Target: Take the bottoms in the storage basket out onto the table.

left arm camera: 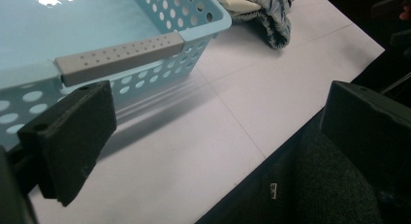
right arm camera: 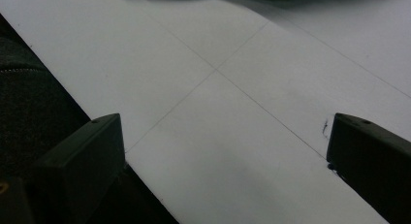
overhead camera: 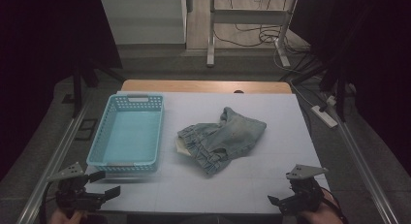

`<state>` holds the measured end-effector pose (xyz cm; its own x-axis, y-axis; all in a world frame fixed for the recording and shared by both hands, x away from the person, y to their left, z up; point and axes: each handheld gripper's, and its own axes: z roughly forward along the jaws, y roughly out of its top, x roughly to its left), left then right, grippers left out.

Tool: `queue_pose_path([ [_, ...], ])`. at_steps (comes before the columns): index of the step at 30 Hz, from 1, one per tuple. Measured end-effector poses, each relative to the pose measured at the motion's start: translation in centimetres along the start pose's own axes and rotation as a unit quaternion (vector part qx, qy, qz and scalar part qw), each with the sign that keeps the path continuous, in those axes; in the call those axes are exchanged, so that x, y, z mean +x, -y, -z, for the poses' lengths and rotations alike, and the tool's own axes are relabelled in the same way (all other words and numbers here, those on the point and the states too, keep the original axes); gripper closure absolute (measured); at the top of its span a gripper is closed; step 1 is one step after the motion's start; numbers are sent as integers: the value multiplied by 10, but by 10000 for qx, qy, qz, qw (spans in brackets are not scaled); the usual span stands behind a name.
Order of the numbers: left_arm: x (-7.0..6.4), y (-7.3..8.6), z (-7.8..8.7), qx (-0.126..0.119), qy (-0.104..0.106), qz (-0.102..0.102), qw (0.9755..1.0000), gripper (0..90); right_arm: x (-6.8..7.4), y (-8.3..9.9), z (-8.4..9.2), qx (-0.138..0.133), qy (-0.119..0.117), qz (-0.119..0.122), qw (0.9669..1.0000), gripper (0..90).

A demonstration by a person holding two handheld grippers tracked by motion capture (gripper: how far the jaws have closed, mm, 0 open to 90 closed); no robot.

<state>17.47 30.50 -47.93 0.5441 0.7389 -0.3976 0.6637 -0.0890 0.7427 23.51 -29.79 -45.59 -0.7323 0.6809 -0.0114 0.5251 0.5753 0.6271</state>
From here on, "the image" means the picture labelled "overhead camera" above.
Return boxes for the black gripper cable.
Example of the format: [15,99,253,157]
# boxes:
[320,186,351,224]
[38,180,60,224]

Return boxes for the wooden table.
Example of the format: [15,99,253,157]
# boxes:
[120,79,294,95]

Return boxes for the person's right hand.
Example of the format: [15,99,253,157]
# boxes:
[298,200,344,224]

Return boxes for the black floor cable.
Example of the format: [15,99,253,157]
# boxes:
[213,22,313,56]

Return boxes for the black rectangular floor frame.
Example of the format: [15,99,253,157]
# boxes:
[74,117,99,142]

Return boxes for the white desk frame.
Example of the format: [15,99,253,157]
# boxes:
[205,0,299,69]

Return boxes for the black metal stand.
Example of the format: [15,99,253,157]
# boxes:
[318,4,376,123]
[61,53,125,119]

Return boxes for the dark curtain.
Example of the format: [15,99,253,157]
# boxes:
[0,0,123,181]
[290,0,411,178]

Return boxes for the aluminium rail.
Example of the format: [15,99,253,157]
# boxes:
[323,91,400,224]
[16,96,94,224]

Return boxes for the person's left hand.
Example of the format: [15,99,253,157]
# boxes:
[47,208,87,224]

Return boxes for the light blue plastic basket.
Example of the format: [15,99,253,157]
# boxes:
[85,93,165,174]

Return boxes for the white cable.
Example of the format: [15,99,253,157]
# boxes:
[288,79,317,108]

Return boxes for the white cabinet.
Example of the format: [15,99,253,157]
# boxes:
[100,0,189,46]

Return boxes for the white table mat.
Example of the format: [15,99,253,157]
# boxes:
[84,90,332,215]

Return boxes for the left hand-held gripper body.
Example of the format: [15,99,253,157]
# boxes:
[47,161,107,216]

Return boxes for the white power strip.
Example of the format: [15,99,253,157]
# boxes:
[310,104,339,129]

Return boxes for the blue denim shorts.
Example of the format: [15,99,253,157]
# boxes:
[174,106,268,178]

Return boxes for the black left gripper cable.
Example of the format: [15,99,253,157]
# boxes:
[38,180,60,224]

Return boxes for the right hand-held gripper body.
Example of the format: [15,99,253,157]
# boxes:
[278,164,330,216]

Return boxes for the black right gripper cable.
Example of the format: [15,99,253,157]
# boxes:
[320,186,351,224]

